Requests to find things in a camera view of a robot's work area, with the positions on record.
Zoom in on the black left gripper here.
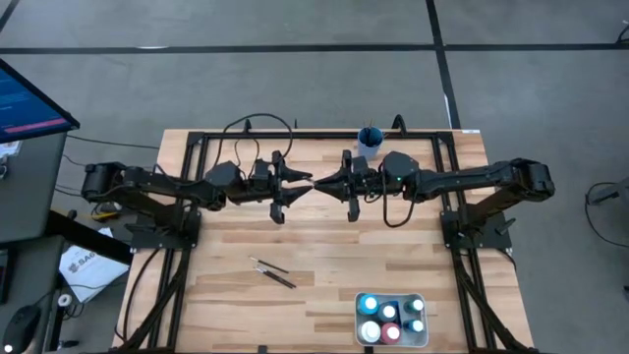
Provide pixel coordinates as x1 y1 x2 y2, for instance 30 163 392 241
239 149 315 226

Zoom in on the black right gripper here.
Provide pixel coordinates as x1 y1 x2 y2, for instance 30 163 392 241
314 149 390 224

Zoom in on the teal paint bottle white cap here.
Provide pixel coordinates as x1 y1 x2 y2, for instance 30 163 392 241
357 293 380 317

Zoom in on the large navy paint bottle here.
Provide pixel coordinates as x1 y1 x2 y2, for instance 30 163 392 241
376 300 400 325

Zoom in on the green paint bottle white cap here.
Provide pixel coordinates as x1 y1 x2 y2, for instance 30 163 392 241
403 297 427 316

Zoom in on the red paint bottle white cap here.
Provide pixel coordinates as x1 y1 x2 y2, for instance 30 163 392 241
379 322 402 345

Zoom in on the blue plastic cup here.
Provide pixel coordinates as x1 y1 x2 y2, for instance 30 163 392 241
357 126 385 161

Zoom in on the white plastic tray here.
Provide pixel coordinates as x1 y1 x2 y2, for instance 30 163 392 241
354 291 429 348

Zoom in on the black metal beam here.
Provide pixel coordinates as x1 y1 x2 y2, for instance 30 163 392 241
44 210 134 266

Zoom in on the white paper booklet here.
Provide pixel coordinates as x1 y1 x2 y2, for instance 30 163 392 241
58 227 131 304

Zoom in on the grey desk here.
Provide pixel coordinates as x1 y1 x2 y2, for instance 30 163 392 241
0 131 69 246

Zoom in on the computer monitor blue screen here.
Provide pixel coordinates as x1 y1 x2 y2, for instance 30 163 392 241
0 58 82 146

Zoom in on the black computer mouse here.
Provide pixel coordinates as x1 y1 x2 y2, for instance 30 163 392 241
2 304 43 353

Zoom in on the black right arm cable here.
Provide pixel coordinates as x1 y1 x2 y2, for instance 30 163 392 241
380 166 420 229

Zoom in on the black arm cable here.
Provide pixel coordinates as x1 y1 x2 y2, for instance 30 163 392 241
213 112 295 181
380 166 420 229

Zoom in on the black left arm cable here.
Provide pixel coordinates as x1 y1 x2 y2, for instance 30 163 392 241
213 112 295 181

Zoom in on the thin black floor cable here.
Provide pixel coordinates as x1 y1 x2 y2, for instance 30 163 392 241
66 133 161 150

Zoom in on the yellow cable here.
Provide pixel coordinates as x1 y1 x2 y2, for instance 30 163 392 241
90 199 122 221

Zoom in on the black looped floor cable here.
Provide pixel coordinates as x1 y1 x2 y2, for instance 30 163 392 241
584 180 629 249

